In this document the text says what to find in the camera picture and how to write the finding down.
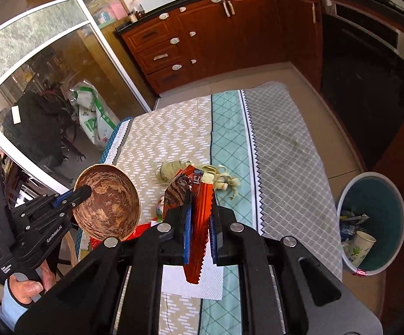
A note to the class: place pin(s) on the patterned tablecloth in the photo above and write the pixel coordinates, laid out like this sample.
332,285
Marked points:
285,167

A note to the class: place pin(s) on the white paper napkin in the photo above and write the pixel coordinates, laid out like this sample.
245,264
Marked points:
205,286

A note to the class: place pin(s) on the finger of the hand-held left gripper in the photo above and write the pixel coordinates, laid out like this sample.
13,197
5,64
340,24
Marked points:
72,195
60,216

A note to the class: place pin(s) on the red bin tag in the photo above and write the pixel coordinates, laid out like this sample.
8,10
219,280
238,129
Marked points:
359,271

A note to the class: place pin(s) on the pink box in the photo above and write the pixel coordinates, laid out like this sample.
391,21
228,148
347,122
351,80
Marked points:
114,11

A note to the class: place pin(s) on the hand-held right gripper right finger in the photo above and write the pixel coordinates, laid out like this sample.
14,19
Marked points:
213,240

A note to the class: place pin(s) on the wooden kitchen cabinets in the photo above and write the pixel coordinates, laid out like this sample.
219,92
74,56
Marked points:
240,35

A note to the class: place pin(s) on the clear condiment bottle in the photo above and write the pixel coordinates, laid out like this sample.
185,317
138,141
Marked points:
134,8

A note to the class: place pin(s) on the person's left forearm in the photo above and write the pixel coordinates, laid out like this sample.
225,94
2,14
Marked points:
8,310

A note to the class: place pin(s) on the black office chair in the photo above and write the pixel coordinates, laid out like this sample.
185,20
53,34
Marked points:
37,129

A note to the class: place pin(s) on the beige raffia bundle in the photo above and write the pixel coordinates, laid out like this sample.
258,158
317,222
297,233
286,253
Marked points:
174,176

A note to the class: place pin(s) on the orange snack wrapper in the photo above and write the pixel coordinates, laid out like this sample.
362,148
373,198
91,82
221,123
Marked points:
196,223

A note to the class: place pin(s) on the glass sliding door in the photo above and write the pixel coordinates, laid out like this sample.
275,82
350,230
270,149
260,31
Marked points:
100,42

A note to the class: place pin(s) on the small printed packet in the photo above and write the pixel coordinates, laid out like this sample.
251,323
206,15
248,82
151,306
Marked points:
160,211

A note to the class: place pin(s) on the white paper cup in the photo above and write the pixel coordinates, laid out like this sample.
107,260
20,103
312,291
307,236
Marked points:
360,247

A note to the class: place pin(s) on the black built-in oven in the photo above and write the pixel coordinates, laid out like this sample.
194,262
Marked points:
362,76

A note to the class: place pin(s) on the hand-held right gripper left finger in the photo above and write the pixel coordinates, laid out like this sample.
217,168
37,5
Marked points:
188,230

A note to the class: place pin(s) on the grey teal trash bin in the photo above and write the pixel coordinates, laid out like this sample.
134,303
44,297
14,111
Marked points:
386,202

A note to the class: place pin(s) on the red plastic wrapper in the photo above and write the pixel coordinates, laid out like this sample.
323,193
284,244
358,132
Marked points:
142,232

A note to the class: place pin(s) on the brown coconut shell bowl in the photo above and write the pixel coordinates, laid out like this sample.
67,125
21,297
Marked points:
107,206

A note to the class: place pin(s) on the green white plastic bag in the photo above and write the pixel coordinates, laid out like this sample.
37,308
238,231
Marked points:
93,115

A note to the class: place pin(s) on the person's left hand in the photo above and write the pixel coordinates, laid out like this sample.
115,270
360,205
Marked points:
25,286

